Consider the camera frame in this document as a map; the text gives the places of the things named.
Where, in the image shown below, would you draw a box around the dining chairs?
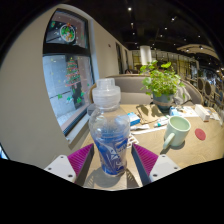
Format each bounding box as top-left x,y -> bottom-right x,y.
195,75 -> 224,113

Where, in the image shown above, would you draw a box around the white cylindrical column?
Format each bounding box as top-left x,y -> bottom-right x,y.
139,45 -> 153,66

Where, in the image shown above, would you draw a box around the pale green ceramic mug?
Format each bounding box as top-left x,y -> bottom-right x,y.
162,115 -> 192,150

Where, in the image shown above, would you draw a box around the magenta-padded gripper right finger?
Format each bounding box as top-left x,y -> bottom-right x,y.
130,143 -> 183,187

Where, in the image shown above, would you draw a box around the clear blue-labelled drink bottle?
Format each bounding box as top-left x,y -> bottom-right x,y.
87,78 -> 131,178

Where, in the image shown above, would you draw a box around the ceiling lights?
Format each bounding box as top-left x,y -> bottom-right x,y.
126,5 -> 204,49

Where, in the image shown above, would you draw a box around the flat round red coaster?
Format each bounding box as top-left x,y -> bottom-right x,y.
194,128 -> 207,141

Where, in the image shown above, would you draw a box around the white teal tube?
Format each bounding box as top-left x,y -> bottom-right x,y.
153,118 -> 171,129

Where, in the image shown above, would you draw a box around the small blue white box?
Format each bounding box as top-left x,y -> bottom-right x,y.
127,112 -> 142,127

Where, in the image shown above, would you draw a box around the green potted plant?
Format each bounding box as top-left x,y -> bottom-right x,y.
139,59 -> 186,114

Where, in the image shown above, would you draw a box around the grey curved sofa bench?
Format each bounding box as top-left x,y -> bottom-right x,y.
88,73 -> 204,116

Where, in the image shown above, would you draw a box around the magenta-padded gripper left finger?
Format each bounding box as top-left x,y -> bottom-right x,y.
44,143 -> 96,187

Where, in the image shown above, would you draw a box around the pill blister pack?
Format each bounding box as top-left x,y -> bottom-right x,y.
128,134 -> 140,148

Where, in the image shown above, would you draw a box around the light blue carton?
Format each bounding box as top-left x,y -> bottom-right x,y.
169,106 -> 183,117

